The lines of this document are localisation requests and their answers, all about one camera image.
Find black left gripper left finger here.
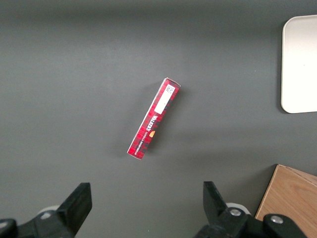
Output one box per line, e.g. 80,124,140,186
0,182,93,238

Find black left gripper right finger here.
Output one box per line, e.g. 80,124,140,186
195,181,308,238

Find wooden drawer cabinet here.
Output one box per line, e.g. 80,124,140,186
255,164,317,238

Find red tartan cookie box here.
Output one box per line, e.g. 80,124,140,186
127,77,181,161

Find beige plastic tray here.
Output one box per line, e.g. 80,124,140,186
280,14,317,114

